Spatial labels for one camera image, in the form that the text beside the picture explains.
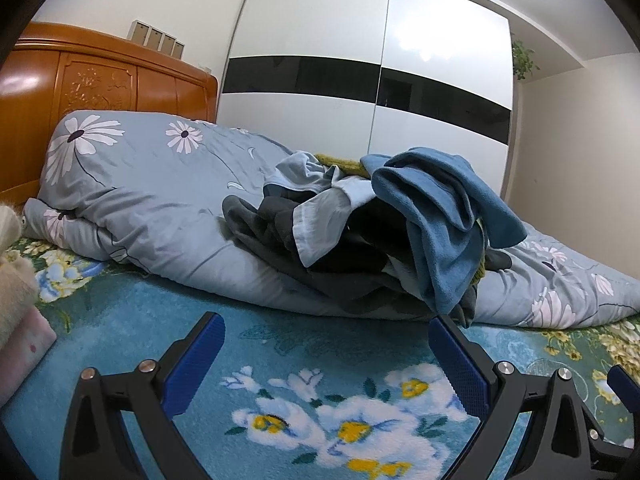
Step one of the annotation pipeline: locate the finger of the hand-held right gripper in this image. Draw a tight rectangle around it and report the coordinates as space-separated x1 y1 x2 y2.
607 364 640 411

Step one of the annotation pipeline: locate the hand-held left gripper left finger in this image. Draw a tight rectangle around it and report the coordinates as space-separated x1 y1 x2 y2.
59 311 227 480

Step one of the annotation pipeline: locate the green potted plant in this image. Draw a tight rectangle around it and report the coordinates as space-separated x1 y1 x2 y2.
511 32 541 81

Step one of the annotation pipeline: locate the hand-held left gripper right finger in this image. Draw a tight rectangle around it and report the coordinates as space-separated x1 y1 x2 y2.
428 314 633 480

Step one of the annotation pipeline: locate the black garment with white stripes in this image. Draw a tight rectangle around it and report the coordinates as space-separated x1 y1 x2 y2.
345 195 416 273

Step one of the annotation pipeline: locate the grey-blue floral duvet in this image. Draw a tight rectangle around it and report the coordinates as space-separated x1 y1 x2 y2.
22 109 640 330

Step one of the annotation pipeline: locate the white wardrobe with black band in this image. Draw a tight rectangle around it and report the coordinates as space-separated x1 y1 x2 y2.
216 0 516 198

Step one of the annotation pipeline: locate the light blue garment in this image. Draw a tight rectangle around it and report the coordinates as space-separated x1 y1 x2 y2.
263 150 381 268

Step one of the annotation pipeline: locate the blue sweater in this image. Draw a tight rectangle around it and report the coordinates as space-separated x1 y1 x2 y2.
360 147 528 313

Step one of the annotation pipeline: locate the teal floral plush blanket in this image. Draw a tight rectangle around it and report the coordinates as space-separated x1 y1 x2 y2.
0 235 640 480

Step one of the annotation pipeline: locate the cream plush folded cloth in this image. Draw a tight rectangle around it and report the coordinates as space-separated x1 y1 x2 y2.
0 202 41 348

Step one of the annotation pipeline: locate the dark grey garment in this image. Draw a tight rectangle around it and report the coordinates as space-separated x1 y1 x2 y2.
221 194 511 328

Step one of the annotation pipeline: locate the carved wooden headboard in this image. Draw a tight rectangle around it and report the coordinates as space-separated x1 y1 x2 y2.
0 21 220 206

